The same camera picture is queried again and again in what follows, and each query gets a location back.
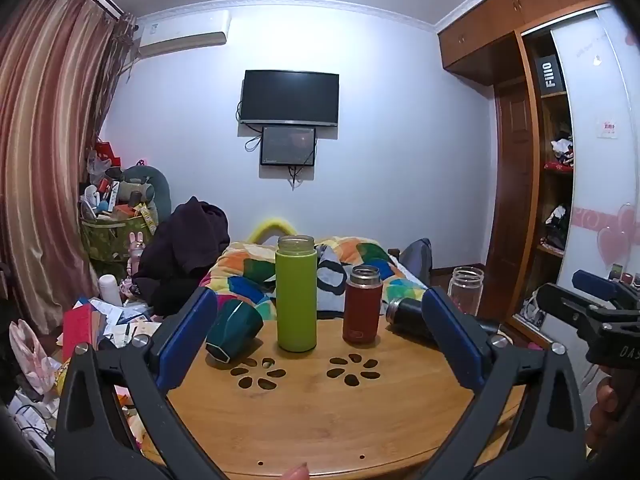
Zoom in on white plastic bottle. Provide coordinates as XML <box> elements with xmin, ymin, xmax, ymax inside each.
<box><xmin>98</xmin><ymin>274</ymin><xmax>124</xmax><ymax>309</ymax></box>

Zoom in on dark green cup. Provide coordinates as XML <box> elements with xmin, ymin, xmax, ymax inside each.
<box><xmin>205</xmin><ymin>298</ymin><xmax>264</xmax><ymax>363</ymax></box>

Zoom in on person's right hand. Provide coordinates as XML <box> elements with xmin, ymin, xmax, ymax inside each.
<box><xmin>586</xmin><ymin>364</ymin><xmax>632</xmax><ymax>458</ymax></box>

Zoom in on small black monitor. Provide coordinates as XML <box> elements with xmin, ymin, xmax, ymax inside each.
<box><xmin>259</xmin><ymin>126</ymin><xmax>317</xmax><ymax>167</ymax></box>

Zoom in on green storage basket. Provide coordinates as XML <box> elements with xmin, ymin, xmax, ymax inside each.
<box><xmin>80</xmin><ymin>210</ymin><xmax>157</xmax><ymax>264</ymax></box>

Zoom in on striped brown curtain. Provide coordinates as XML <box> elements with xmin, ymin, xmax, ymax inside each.
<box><xmin>0</xmin><ymin>0</ymin><xmax>137</xmax><ymax>336</ymax></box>

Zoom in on red paper bag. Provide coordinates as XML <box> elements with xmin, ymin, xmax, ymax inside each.
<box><xmin>95</xmin><ymin>141</ymin><xmax>123</xmax><ymax>169</ymax></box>

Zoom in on clear glass jar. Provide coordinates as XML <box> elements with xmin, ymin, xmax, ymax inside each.
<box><xmin>447</xmin><ymin>266</ymin><xmax>486</xmax><ymax>318</ymax></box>

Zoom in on black thermos bottle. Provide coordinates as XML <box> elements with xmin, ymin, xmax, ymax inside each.
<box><xmin>385</xmin><ymin>296</ymin><xmax>501</xmax><ymax>347</ymax></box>

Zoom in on yellow pillow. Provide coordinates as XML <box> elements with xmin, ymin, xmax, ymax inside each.
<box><xmin>248</xmin><ymin>216</ymin><xmax>300</xmax><ymax>244</ymax></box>

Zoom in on tall lime green bottle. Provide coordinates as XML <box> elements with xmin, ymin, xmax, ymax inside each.
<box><xmin>275</xmin><ymin>235</ymin><xmax>318</xmax><ymax>352</ymax></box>

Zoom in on wall-mounted black television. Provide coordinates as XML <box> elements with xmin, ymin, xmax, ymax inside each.
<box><xmin>239</xmin><ymin>70</ymin><xmax>340</xmax><ymax>127</ymax></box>

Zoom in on dark clothing pile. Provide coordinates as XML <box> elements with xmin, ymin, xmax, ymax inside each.
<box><xmin>134</xmin><ymin>196</ymin><xmax>232</xmax><ymax>317</ymax></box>

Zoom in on grey-green neck pillow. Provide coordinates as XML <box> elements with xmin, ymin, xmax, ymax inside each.
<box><xmin>122</xmin><ymin>164</ymin><xmax>172</xmax><ymax>222</ymax></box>

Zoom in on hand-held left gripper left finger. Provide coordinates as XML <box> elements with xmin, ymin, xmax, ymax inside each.
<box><xmin>54</xmin><ymin>286</ymin><xmax>236</xmax><ymax>480</ymax></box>

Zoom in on red thermos bottle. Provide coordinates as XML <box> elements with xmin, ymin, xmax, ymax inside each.
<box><xmin>342</xmin><ymin>265</ymin><xmax>384</xmax><ymax>345</ymax></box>

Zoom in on colourful patterned blanket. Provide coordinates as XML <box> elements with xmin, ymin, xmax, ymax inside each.
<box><xmin>200</xmin><ymin>235</ymin><xmax>432</xmax><ymax>322</ymax></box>

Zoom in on brown wooden wardrobe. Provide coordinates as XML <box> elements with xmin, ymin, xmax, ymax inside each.
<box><xmin>437</xmin><ymin>0</ymin><xmax>640</xmax><ymax>348</ymax></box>

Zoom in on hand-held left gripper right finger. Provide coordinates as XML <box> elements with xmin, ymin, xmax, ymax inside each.
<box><xmin>410</xmin><ymin>286</ymin><xmax>587</xmax><ymax>480</ymax></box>

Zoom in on pile of papers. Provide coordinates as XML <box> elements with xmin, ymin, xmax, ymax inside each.
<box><xmin>75</xmin><ymin>297</ymin><xmax>168</xmax><ymax>352</ymax></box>

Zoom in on red book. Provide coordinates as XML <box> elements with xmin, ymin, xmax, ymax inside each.
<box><xmin>62</xmin><ymin>305</ymin><xmax>102</xmax><ymax>357</ymax></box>

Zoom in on folded clothes on shelf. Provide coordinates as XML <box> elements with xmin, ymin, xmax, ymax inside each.
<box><xmin>549</xmin><ymin>131</ymin><xmax>575</xmax><ymax>170</ymax></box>

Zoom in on black box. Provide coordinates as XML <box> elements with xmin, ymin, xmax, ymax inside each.
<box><xmin>532</xmin><ymin>50</ymin><xmax>568</xmax><ymax>97</ymax></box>

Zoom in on white air conditioner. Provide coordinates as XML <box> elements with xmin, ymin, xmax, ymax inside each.
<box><xmin>136</xmin><ymin>10</ymin><xmax>232</xmax><ymax>58</ymax></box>

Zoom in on dark clothes on shelf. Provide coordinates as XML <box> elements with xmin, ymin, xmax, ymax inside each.
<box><xmin>542</xmin><ymin>204</ymin><xmax>572</xmax><ymax>255</ymax></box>

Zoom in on grey cushion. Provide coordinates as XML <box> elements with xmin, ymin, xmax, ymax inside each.
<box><xmin>398</xmin><ymin>238</ymin><xmax>434</xmax><ymax>287</ymax></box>

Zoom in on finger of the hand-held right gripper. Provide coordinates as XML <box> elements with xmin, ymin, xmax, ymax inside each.
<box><xmin>539</xmin><ymin>283</ymin><xmax>640</xmax><ymax>335</ymax></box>
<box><xmin>571</xmin><ymin>269</ymin><xmax>640</xmax><ymax>306</ymax></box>

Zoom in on brown wooden door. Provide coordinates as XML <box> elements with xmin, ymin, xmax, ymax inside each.
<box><xmin>482</xmin><ymin>80</ymin><xmax>537</xmax><ymax>319</ymax></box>

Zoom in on white sliding wardrobe door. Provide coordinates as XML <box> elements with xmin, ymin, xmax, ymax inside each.
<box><xmin>550</xmin><ymin>4</ymin><xmax>640</xmax><ymax>311</ymax></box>

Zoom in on pink rabbit toy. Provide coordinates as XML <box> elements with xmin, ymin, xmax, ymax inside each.
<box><xmin>127</xmin><ymin>231</ymin><xmax>147</xmax><ymax>281</ymax></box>

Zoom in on pink plastic bag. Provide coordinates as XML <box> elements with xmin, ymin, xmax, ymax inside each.
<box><xmin>9</xmin><ymin>319</ymin><xmax>64</xmax><ymax>397</ymax></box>

